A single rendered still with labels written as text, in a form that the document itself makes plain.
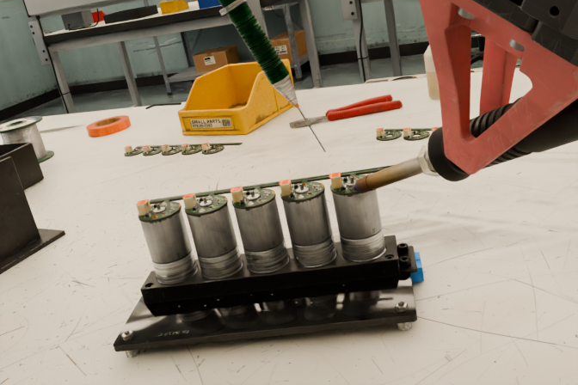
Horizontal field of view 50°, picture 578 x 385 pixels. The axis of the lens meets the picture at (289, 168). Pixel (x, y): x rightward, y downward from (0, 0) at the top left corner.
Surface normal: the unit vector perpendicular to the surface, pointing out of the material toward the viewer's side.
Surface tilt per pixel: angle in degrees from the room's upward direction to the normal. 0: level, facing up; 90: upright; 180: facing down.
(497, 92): 87
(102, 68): 90
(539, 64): 108
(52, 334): 0
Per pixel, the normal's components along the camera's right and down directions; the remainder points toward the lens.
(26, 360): -0.19, -0.93
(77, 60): -0.36, 0.38
